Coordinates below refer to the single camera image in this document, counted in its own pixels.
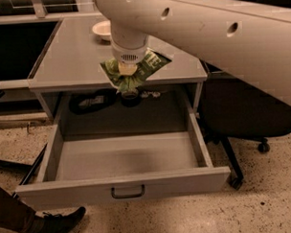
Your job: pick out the black office chair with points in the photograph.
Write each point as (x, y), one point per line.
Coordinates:
(230, 107)

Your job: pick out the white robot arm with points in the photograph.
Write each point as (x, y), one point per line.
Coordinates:
(247, 40)

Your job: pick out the grey open drawer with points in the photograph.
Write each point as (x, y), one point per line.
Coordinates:
(158, 144)

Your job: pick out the crumpled silver foil wrapper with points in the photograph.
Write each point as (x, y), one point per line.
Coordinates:
(152, 94)

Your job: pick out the white paper bowl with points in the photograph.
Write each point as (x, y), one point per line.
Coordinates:
(103, 30)

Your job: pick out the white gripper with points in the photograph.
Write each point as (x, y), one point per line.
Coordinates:
(129, 54)

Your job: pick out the black drawer handle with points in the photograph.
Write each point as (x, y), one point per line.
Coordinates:
(128, 192)

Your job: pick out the black tape roll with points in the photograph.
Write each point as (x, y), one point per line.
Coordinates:
(130, 98)

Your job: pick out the black shoe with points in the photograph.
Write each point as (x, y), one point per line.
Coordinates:
(50, 223)

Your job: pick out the green jalapeno chip bag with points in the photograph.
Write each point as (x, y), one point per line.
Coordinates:
(152, 62)

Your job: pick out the black pouch with label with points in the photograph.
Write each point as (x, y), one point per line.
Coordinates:
(95, 101)

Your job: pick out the grey cabinet counter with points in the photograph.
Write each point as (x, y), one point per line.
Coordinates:
(74, 57)

